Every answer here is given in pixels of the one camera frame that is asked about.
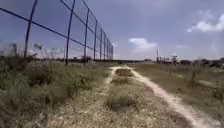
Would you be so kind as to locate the pole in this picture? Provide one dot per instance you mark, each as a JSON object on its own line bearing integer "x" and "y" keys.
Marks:
{"x": 157, "y": 56}

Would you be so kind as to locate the distant buildings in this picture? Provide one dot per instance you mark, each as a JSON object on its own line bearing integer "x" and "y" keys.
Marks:
{"x": 185, "y": 61}

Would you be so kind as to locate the dry grass beside fence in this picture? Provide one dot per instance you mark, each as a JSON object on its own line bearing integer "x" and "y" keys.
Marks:
{"x": 40, "y": 83}

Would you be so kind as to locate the dry grass field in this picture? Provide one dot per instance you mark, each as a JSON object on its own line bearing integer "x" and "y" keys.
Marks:
{"x": 186, "y": 83}

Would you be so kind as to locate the pale dirt track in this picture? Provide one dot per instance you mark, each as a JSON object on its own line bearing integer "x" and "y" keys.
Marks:
{"x": 181, "y": 107}

